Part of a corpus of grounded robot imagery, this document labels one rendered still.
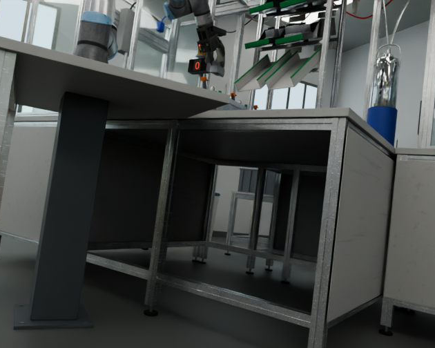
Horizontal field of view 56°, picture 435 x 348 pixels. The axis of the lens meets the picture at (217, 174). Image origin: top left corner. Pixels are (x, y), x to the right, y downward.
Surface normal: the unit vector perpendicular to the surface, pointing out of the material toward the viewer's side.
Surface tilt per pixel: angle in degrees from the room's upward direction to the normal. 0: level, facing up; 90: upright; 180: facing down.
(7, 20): 90
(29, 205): 90
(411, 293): 90
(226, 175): 90
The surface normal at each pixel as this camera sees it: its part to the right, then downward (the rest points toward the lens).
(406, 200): -0.56, -0.12
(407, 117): -0.89, -0.14
